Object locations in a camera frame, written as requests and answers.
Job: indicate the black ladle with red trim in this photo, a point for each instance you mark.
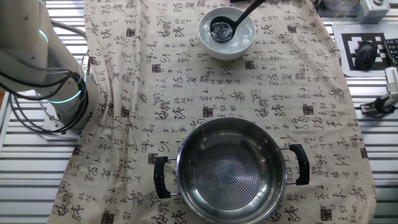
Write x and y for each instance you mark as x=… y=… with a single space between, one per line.
x=222 y=31

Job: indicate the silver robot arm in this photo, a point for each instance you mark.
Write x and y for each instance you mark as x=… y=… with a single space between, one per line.
x=28 y=46

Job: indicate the white bowl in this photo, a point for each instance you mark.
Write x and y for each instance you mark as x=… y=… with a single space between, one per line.
x=245 y=37

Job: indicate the calligraphy print tablecloth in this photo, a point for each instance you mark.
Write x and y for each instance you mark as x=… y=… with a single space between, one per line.
x=186 y=99

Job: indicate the black white checkerboard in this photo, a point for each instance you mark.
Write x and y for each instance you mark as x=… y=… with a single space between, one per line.
x=348 y=49

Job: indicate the clear plastic container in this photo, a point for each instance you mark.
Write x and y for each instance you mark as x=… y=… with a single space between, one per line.
x=335 y=7

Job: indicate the black computer mouse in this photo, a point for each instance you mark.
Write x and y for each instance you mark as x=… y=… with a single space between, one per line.
x=365 y=55

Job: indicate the grey box with green button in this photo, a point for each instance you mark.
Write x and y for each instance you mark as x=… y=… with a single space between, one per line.
x=371 y=12

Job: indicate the black keyboard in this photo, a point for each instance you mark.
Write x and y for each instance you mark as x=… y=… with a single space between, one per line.
x=392 y=49

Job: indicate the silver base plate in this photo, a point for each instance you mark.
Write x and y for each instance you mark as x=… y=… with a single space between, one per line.
x=53 y=129

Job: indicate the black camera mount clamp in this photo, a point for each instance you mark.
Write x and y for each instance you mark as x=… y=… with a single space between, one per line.
x=382 y=105

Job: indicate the grey depth camera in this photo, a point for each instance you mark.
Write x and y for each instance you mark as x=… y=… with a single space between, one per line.
x=392 y=81

